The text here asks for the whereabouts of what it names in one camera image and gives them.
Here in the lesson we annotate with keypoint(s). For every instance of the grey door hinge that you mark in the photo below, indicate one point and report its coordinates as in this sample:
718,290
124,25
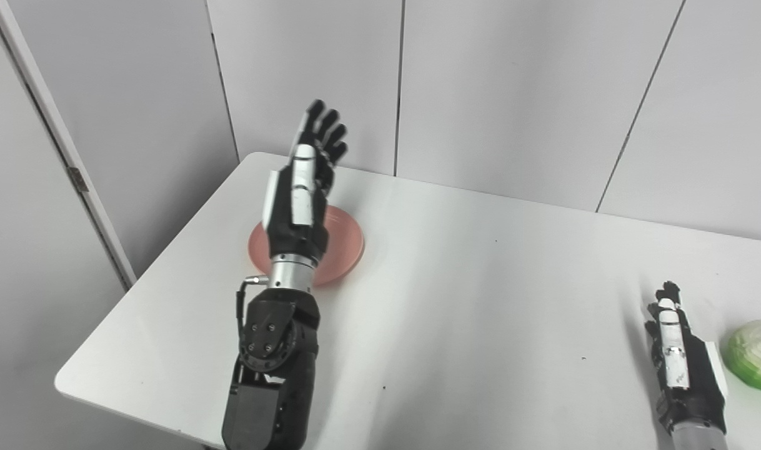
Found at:
78,179

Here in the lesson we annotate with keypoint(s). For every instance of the green white cabbage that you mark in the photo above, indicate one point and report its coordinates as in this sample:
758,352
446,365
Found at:
755,356

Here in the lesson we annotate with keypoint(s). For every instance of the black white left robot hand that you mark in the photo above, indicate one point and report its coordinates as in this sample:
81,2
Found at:
296,219

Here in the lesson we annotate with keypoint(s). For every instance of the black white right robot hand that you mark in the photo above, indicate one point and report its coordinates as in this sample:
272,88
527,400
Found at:
690,381

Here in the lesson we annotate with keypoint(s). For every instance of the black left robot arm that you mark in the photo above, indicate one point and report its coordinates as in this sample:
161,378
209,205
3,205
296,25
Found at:
271,375

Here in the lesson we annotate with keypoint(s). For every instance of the pink round plate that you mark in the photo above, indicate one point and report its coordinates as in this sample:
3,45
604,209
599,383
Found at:
344,244

